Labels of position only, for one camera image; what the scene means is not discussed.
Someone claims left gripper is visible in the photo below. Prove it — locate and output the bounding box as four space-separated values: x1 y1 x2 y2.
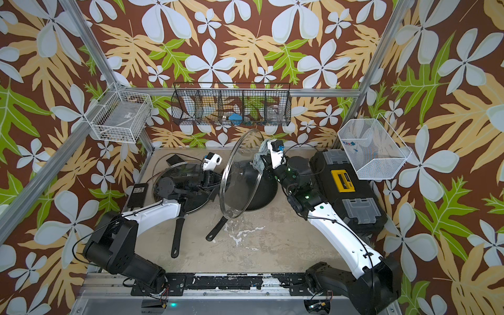
178 173 231 197

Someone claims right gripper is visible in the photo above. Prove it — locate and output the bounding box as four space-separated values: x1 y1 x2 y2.
261 152 299 198

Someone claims glass pot lid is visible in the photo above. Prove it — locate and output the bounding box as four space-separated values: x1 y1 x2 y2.
151 160 219 217
219 129 264 220

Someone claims small pan with lid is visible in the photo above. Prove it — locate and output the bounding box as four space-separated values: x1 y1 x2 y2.
206 172 278 242

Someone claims green microfibre cloth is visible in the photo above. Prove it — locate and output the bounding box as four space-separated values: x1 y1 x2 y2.
252 140 274 173

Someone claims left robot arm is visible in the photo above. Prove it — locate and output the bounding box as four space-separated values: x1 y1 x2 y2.
83 171 222 293

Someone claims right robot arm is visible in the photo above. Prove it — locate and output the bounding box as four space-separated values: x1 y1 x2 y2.
254 152 401 314

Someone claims large black frying pan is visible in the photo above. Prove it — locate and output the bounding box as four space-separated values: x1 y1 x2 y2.
151 160 219 259

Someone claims black yellow toolbox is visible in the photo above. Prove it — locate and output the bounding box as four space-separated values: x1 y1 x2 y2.
310 149 387 238

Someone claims white mesh basket right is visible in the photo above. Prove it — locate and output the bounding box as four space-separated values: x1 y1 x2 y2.
338 114 412 181

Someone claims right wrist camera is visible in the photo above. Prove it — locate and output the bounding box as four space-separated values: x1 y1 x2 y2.
267 139 284 169

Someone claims black wire basket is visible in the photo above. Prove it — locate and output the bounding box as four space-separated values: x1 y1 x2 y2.
170 82 292 126

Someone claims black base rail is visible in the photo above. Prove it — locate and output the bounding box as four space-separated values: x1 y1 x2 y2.
131 272 313 297

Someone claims white wire basket left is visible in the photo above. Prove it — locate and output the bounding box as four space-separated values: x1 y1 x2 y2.
87 83 153 144

